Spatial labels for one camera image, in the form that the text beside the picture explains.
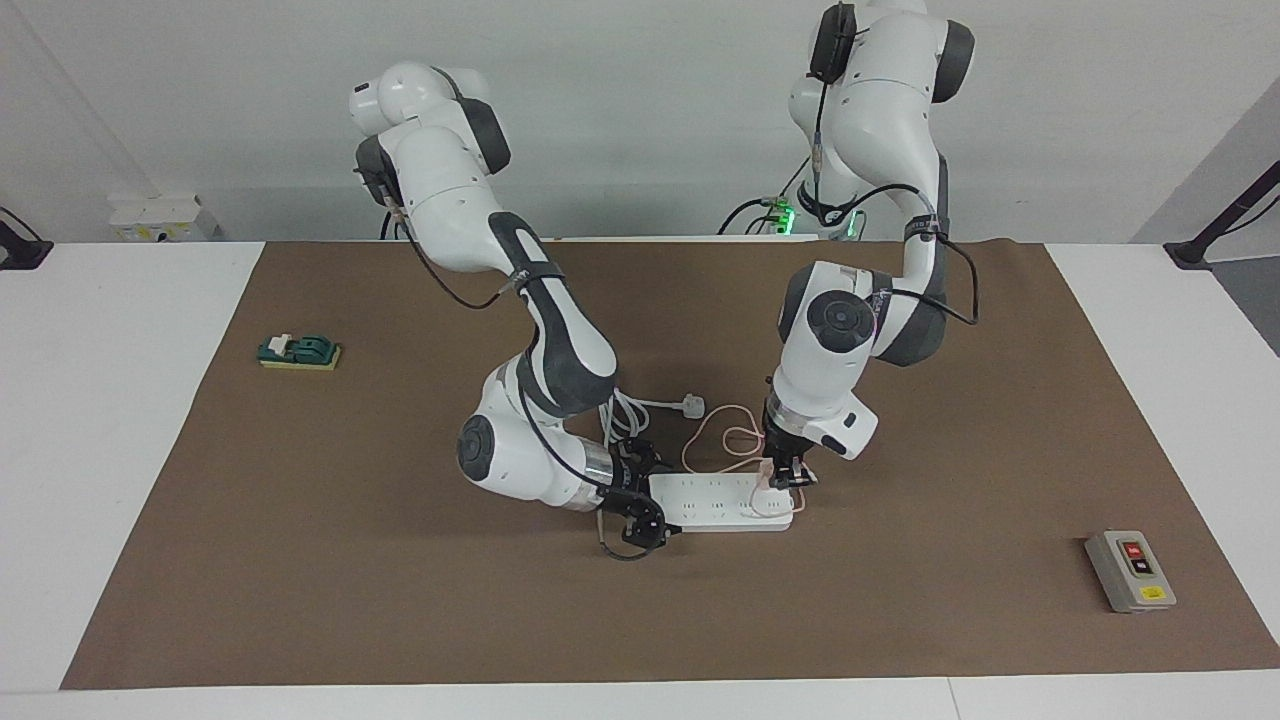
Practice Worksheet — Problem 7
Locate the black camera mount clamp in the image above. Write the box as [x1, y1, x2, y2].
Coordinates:
[1163, 160, 1280, 271]
[0, 205, 54, 271]

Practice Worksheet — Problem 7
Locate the white power cord with plug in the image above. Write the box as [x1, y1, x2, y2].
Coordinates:
[600, 388, 707, 451]

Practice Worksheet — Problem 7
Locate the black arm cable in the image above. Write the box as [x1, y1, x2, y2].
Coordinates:
[355, 170, 661, 563]
[805, 80, 981, 327]

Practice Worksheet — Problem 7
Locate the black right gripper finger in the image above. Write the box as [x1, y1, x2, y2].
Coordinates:
[628, 438, 679, 483]
[620, 500, 683, 550]

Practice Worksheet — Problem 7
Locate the white wall socket strip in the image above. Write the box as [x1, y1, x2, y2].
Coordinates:
[108, 195, 219, 243]

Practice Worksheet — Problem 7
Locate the white multi-socket power strip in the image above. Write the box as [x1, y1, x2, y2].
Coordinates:
[648, 472, 796, 533]

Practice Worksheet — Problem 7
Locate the pink charging cable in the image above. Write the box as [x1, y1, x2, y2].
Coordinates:
[682, 403, 797, 519]

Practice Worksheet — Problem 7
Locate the green knife switch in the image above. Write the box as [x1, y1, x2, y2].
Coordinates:
[258, 332, 343, 372]

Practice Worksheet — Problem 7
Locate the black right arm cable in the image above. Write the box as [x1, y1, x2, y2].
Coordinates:
[355, 170, 661, 563]

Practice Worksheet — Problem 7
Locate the brown table mat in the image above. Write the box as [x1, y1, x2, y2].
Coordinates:
[60, 238, 1280, 691]

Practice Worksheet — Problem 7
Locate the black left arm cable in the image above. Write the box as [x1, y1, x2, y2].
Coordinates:
[805, 80, 981, 327]

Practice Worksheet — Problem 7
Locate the grey on-off switch box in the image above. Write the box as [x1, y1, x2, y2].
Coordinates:
[1085, 530, 1178, 614]

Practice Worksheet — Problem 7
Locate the green-lit control box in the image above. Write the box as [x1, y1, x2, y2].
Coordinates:
[760, 195, 867, 241]

